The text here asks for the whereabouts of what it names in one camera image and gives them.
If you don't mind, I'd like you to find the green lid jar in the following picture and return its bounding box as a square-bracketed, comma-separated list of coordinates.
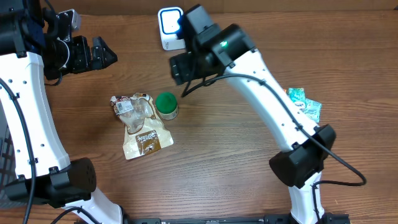
[155, 92, 178, 120]

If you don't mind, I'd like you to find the brown beige cookie pouch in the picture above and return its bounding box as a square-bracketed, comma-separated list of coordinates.
[110, 93, 174, 160]

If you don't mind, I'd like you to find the small teal white packet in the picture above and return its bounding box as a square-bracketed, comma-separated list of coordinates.
[288, 88, 306, 111]

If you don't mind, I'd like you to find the teal tissue packet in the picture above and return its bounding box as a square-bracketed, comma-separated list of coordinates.
[303, 98, 322, 123]

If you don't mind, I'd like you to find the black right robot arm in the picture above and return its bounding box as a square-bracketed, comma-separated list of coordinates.
[170, 4, 336, 223]

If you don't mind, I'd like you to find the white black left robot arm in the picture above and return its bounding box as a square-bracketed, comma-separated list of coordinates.
[1, 1, 129, 223]

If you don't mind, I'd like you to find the white barcode scanner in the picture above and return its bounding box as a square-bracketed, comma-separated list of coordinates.
[157, 7, 185, 51]

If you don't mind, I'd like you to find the grey plastic shopping basket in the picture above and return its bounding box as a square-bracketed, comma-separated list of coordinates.
[0, 106, 25, 210]

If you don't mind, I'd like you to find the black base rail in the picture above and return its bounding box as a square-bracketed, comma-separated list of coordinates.
[129, 213, 351, 224]

